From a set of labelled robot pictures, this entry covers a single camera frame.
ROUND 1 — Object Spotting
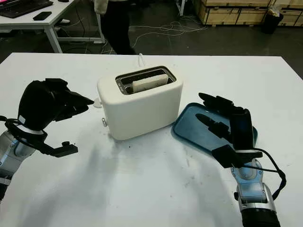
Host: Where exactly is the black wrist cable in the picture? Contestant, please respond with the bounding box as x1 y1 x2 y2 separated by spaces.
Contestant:
241 148 287 201
0 115 48 149

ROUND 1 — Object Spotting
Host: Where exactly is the white bread slice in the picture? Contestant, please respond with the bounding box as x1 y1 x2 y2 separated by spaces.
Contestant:
132 73 169 93

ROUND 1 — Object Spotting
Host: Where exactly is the black laptop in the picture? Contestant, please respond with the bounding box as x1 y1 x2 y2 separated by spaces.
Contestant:
0 0 54 18

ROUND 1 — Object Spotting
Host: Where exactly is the white toaster power cord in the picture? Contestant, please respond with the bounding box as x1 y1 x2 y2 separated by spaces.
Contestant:
136 53 146 68

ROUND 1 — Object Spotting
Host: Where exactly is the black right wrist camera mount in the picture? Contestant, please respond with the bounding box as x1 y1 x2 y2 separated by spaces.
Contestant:
211 145 263 169

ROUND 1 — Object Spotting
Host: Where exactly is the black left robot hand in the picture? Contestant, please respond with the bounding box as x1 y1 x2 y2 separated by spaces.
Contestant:
18 77 95 131

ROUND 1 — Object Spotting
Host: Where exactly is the cream two-slot toaster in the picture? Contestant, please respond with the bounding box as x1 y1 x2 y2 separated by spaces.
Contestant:
96 65 184 140

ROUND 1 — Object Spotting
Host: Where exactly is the blue plastic tray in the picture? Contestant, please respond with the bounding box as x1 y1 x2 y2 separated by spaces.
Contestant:
172 102 259 154

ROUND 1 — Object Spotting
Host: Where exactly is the wooden shipping crate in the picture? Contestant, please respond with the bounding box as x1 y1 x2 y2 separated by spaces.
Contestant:
197 0 269 26
278 0 303 27

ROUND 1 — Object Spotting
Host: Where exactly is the black trash bin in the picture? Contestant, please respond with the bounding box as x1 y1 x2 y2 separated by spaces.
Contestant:
261 7 284 35

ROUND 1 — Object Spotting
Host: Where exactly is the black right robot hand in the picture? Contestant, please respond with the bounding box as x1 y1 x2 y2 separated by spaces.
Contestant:
195 92 254 152

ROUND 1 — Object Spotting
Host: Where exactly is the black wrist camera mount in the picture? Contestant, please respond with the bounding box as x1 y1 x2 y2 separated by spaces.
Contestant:
4 119 79 158
211 145 263 169

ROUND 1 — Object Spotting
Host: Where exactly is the black smartphone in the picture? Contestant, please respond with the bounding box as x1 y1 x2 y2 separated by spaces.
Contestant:
32 11 53 21

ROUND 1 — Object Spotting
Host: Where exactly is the person in white top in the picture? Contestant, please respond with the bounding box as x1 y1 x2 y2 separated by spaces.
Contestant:
94 0 137 56

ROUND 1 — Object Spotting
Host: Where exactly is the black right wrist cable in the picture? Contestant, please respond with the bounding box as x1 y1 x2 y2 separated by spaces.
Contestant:
241 148 287 201

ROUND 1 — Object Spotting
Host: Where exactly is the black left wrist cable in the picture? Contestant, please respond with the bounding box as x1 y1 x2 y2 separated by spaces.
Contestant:
0 115 48 149

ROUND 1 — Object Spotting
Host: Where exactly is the white floor cable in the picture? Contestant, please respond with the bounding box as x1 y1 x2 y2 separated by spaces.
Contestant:
104 20 209 54

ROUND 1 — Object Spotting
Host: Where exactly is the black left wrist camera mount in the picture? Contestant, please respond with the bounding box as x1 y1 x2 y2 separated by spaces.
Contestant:
4 119 79 158

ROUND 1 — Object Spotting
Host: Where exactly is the white office desk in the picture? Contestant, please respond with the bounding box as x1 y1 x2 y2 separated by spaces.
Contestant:
0 0 106 54

